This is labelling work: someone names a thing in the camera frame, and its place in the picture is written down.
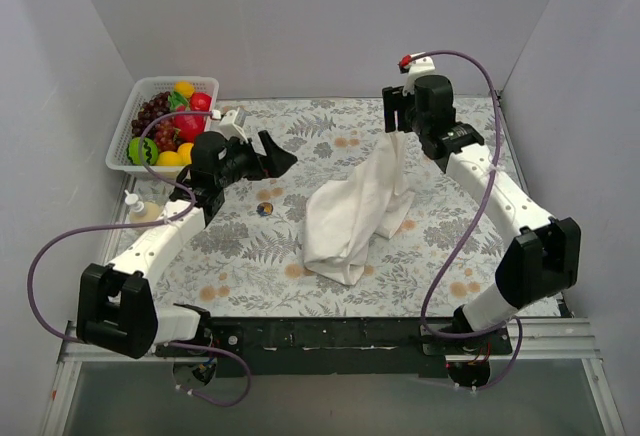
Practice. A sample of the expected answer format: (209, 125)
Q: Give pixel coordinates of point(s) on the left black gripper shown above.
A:
(261, 157)

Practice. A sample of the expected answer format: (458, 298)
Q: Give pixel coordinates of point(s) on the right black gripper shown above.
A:
(393, 109)

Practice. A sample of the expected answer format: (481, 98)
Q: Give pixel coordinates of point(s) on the small round brooch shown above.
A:
(264, 209)

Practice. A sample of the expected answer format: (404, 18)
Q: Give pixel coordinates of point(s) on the white t-shirt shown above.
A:
(342, 216)

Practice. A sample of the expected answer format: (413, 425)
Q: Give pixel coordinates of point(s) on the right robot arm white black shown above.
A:
(542, 251)

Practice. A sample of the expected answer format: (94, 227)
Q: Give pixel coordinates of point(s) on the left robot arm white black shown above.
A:
(116, 308)

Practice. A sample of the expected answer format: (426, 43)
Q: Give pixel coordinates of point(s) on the orange toy fruit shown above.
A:
(184, 151)

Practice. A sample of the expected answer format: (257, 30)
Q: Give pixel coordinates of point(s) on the red toy dragon fruit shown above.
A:
(188, 124)

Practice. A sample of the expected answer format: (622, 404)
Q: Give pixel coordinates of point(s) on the red toy apple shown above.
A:
(200, 101)

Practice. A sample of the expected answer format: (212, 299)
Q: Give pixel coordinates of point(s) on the yellow toy lemon bottom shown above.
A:
(169, 159)

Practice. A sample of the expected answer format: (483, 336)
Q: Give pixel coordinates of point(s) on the yellow toy lemon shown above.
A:
(185, 89)
(169, 159)

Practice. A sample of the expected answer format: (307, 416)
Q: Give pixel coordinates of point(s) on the yellow toy lemon top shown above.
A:
(185, 89)

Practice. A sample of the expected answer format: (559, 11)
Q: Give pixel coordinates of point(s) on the purple toy grapes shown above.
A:
(164, 134)

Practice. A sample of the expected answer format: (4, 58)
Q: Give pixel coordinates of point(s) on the green toy watermelon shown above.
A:
(142, 151)

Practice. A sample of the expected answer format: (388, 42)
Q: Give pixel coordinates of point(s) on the white pump bottle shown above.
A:
(141, 213)

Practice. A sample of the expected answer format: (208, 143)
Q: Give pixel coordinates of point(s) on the white plastic basket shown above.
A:
(117, 155)

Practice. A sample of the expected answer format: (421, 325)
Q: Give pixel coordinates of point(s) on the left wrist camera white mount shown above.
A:
(229, 124)

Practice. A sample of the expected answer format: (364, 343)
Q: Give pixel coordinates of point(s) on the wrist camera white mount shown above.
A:
(229, 124)
(413, 69)

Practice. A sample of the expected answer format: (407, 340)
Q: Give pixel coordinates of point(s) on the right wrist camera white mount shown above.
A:
(413, 69)

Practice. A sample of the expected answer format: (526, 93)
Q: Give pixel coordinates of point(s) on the aluminium frame rail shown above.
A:
(543, 339)

